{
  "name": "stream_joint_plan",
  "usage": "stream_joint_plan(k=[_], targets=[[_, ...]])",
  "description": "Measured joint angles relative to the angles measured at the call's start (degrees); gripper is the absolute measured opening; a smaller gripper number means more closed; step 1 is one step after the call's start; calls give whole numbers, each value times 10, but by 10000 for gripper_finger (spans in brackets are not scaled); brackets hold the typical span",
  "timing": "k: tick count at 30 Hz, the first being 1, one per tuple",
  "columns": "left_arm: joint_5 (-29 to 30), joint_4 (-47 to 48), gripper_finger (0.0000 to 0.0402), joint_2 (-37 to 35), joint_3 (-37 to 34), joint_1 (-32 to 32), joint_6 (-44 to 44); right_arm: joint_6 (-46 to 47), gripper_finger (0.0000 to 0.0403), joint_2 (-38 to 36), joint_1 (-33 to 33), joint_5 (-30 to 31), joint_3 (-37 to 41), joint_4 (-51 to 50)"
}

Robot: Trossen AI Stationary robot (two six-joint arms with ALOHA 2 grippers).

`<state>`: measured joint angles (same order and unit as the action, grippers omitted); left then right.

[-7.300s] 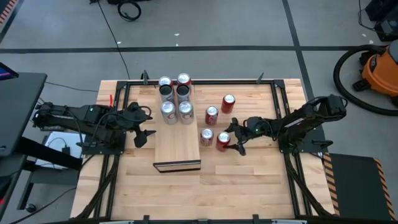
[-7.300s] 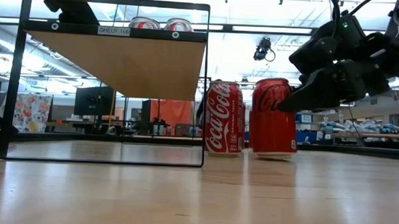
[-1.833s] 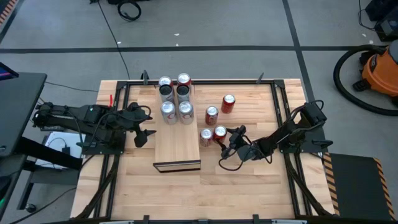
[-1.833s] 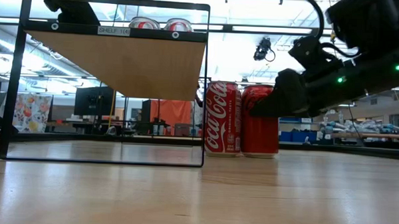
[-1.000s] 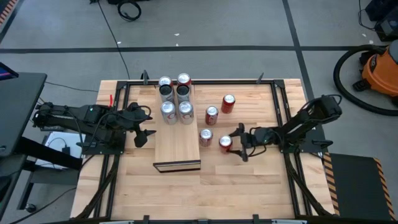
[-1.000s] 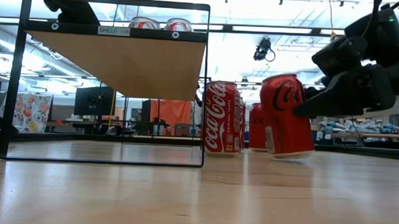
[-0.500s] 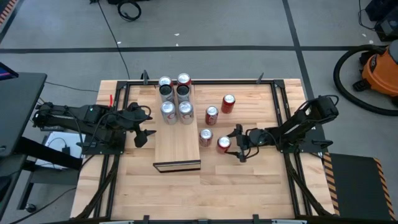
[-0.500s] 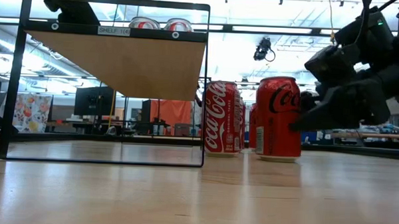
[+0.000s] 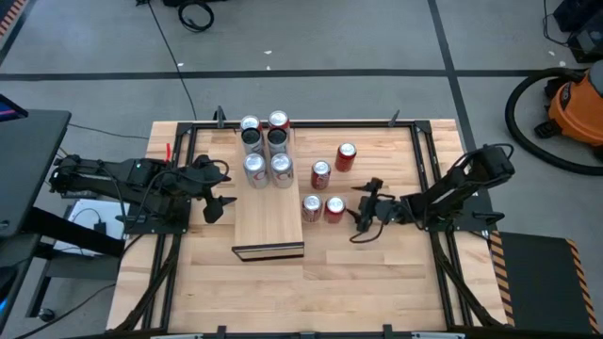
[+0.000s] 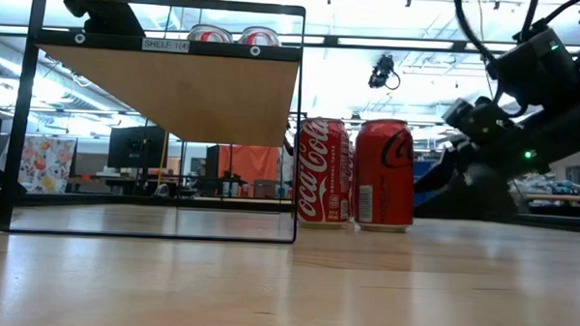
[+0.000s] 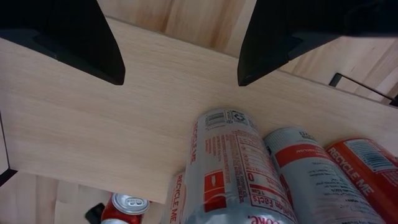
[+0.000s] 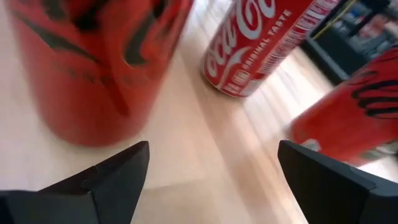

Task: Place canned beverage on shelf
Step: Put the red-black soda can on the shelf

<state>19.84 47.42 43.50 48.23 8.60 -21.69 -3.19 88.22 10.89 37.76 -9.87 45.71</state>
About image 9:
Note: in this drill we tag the black hazard-striped floor mat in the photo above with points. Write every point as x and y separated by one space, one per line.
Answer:
537 282
9 16

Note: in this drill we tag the orange soda can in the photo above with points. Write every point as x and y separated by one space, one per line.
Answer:
278 119
249 122

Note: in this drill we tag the black desk leg frame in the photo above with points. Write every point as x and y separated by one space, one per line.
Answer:
70 230

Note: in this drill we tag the red cola can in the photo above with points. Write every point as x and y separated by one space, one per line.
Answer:
346 157
312 207
335 209
321 174

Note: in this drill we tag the black caster wheel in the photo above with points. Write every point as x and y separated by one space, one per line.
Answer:
46 315

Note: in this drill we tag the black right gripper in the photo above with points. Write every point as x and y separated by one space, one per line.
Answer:
381 209

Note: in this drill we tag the orange shop vacuum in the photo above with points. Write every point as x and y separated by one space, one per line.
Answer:
575 108
510 117

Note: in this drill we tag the black aluminium table frame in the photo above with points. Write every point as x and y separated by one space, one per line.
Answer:
330 124

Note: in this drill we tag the small black charger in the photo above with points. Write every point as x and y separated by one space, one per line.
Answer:
100 228

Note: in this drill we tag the black equipment case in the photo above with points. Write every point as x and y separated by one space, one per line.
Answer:
584 28

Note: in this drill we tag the wooden shelf with black frame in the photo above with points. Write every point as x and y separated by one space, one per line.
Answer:
268 216

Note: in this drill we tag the silver diet cola can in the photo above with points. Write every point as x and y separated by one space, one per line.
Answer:
281 164
254 165

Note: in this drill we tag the white paper sheet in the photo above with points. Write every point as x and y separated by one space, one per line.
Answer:
85 212

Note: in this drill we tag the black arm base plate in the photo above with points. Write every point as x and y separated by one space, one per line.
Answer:
141 228
438 227

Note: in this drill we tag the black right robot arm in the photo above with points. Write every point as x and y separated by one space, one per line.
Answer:
452 188

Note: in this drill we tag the tall silver black-topped can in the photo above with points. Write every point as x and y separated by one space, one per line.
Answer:
277 137
251 137

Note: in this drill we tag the monitor with blue screen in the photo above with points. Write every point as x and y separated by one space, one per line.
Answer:
9 110

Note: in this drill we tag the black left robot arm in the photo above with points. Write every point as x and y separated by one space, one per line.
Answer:
103 176

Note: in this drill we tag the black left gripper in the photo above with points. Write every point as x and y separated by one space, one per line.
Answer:
207 176

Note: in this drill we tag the black table clamp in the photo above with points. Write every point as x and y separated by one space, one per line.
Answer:
395 117
219 117
221 329
387 329

